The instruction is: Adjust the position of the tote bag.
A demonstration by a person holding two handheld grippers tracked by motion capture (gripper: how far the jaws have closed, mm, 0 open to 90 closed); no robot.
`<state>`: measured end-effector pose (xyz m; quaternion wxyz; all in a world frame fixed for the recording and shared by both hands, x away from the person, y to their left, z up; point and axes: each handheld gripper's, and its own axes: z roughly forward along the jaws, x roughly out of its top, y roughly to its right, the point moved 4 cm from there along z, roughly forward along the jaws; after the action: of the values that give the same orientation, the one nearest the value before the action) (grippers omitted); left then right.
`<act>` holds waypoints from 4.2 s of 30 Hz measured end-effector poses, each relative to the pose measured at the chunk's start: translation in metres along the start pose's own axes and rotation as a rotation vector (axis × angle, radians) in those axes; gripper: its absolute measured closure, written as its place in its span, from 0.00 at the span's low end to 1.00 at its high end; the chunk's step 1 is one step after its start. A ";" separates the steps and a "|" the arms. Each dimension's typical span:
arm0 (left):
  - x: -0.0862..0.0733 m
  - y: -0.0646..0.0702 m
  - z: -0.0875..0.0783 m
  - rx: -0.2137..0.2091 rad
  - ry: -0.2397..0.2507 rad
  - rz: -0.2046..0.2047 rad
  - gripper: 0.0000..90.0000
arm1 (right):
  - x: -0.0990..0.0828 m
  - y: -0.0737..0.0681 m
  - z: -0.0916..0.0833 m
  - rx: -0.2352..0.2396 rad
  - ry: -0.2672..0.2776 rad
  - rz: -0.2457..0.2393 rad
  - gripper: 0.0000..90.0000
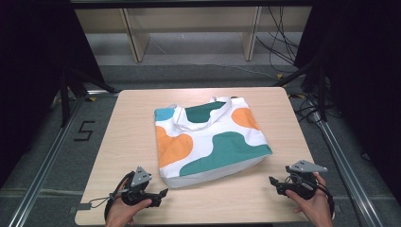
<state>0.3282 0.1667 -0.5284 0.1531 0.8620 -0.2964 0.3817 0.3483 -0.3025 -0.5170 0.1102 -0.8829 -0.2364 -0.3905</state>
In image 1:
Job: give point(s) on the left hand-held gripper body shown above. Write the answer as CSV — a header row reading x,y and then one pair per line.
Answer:
x,y
140,179

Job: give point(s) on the light wooden shelf unit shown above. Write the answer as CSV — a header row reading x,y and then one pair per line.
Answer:
x,y
189,28

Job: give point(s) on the black curtain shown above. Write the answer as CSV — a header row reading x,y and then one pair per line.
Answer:
x,y
362,82
34,72

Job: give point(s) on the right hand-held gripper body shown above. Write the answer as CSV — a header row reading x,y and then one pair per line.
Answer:
x,y
302,179

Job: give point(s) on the aluminium frame rail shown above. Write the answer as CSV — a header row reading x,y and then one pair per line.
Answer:
x,y
343,157
47,164

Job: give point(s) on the person's right hand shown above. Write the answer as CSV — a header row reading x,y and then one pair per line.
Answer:
x,y
312,208

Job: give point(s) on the black metal stand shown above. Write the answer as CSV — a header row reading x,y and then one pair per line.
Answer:
x,y
71,91
320,85

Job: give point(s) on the person's left hand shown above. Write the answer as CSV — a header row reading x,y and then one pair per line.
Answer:
x,y
124,213

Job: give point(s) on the white tote bag coloured patches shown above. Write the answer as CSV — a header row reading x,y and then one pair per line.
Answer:
x,y
227,148

